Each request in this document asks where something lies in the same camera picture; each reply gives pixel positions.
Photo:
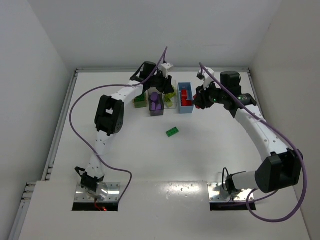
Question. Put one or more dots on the green square lego brick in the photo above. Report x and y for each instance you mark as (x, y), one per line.
(141, 98)

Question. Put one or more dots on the clear plastic bin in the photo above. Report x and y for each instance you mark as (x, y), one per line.
(174, 100)

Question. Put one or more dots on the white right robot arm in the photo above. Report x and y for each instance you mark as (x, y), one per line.
(281, 166)

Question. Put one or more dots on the green studded plate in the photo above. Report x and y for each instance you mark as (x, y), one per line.
(173, 131)

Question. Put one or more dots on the red rounded lego brick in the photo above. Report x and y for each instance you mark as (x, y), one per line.
(184, 98)

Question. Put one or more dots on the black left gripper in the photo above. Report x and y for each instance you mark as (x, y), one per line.
(164, 85)

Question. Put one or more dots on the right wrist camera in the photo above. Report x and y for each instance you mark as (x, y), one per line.
(205, 77)

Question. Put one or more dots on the blue plastic bin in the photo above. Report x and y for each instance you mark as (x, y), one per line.
(188, 87)

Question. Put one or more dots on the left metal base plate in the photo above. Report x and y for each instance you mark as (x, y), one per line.
(106, 192)

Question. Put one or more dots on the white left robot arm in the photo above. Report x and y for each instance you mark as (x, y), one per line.
(109, 118)

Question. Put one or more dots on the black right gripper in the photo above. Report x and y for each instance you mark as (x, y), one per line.
(203, 97)

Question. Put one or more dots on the orange translucent bin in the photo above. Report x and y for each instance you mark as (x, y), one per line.
(140, 105)

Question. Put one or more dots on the purple rounded lego brick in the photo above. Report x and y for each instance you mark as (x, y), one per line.
(154, 97)

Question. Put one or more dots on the lime long lego brick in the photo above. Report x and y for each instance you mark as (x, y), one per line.
(170, 95)

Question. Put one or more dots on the grey translucent bin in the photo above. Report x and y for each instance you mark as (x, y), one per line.
(157, 113)

